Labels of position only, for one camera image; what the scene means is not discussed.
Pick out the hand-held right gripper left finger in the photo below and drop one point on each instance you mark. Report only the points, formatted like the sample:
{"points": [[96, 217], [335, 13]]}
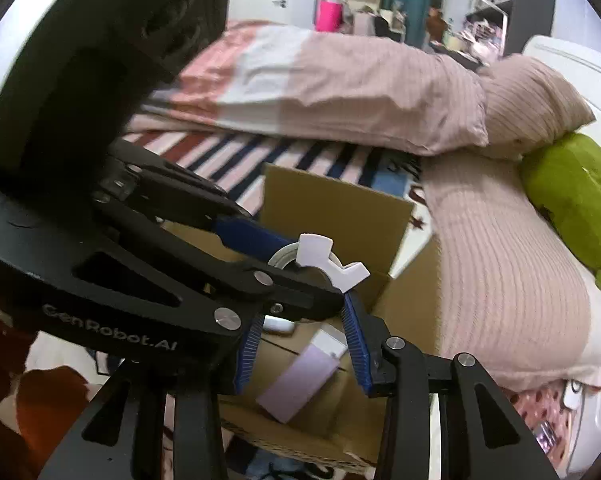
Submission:
{"points": [[244, 360]]}

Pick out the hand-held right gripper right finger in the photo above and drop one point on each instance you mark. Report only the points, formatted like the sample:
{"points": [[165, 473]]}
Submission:
{"points": [[359, 355]]}

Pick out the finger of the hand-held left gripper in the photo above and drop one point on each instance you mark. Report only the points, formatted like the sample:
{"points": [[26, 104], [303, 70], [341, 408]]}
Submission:
{"points": [[253, 237], [145, 305]]}

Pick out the white tape dispenser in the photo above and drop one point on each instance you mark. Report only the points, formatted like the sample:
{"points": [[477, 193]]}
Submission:
{"points": [[325, 260]]}

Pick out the brown cardboard box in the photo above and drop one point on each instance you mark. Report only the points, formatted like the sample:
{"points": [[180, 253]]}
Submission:
{"points": [[330, 215]]}

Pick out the small white oval case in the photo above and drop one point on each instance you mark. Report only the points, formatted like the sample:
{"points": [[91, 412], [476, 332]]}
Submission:
{"points": [[279, 325]]}

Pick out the lavender rectangular box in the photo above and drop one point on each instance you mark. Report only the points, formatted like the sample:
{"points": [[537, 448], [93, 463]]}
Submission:
{"points": [[300, 377]]}

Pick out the striped bed sheet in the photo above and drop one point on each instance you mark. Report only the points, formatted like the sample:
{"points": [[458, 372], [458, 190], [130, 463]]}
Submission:
{"points": [[240, 157]]}

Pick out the pink ribbed blanket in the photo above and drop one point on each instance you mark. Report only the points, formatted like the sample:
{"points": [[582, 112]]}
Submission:
{"points": [[500, 270]]}

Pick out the pink striped duvet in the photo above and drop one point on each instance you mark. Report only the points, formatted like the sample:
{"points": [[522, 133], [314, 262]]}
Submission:
{"points": [[340, 85]]}

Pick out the pink dotted cloth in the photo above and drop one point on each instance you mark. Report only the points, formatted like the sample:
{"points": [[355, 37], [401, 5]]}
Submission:
{"points": [[540, 410]]}

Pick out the bright pink container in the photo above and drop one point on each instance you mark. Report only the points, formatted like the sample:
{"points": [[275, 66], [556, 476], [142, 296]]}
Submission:
{"points": [[328, 12]]}

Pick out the green plush toy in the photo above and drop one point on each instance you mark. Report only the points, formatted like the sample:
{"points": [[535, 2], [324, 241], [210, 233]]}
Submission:
{"points": [[575, 200]]}

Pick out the brown plush toy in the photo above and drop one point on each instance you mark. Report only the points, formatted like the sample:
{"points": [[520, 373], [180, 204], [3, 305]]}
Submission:
{"points": [[436, 22]]}

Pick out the pink ribbed pillow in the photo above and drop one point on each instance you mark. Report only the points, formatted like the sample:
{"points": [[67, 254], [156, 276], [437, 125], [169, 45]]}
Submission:
{"points": [[525, 105]]}

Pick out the white storage shelf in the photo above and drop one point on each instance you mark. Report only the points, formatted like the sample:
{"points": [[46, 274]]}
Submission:
{"points": [[493, 5]]}

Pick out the white headboard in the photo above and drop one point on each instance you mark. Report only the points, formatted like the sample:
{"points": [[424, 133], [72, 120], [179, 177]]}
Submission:
{"points": [[575, 60]]}

